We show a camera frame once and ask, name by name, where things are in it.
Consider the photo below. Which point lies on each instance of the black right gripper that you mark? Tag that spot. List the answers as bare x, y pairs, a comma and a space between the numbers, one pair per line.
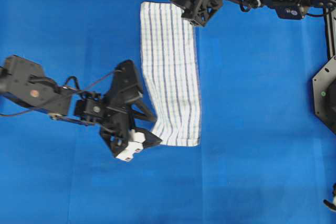
198, 12

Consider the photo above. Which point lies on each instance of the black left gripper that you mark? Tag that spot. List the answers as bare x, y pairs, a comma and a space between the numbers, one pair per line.
113, 111

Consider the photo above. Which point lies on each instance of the white blue striped towel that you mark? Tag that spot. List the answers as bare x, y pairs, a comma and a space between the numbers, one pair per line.
171, 73

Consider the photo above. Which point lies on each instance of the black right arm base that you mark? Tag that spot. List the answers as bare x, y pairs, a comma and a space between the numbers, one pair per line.
323, 84

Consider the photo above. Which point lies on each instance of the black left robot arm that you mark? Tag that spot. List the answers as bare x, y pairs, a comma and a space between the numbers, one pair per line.
24, 83

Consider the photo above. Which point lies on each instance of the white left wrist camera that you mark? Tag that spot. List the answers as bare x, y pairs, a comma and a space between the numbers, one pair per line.
135, 145

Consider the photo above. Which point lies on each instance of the black aluminium frame rail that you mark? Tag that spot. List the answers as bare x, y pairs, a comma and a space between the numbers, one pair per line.
329, 20

